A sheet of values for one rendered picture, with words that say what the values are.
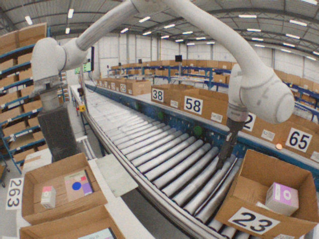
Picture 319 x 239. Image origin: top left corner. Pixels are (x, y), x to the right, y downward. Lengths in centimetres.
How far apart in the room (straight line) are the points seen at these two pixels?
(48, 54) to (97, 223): 76
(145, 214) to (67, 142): 96
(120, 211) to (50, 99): 62
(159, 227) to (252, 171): 93
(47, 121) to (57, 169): 25
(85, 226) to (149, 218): 87
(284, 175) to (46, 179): 118
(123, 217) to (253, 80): 58
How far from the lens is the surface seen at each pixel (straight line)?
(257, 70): 32
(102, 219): 53
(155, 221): 131
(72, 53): 79
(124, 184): 61
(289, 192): 70
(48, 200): 64
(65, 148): 79
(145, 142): 87
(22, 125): 197
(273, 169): 69
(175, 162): 72
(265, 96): 31
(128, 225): 51
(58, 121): 72
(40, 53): 72
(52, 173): 77
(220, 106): 86
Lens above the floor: 122
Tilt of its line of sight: 23 degrees down
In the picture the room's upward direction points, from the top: straight up
